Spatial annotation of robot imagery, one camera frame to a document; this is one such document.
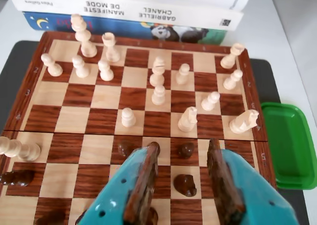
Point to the dark pawn chess piece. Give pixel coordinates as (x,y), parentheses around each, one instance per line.
(186,150)
(17,178)
(125,148)

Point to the white king chess piece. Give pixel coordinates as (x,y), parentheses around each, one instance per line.
(85,41)

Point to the white rook chess piece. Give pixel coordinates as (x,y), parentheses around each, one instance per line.
(231,56)
(110,49)

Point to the wooden folding chessboard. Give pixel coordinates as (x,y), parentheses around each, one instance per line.
(106,96)

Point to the dark knight chess piece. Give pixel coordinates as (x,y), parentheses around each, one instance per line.
(184,185)
(153,217)

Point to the white knight chess piece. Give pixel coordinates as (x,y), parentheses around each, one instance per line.
(187,121)
(244,122)

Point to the white Gabrielle Chanel book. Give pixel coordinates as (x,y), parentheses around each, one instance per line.
(74,5)

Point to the green plastic tray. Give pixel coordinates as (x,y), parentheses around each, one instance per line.
(287,145)

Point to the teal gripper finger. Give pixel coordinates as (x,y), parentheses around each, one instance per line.
(123,185)
(235,190)

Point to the white bishop chess piece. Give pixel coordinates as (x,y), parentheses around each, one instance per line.
(157,71)

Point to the white pawn chess piece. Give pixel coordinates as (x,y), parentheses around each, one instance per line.
(105,71)
(210,101)
(80,67)
(128,118)
(182,75)
(158,96)
(53,67)
(232,80)

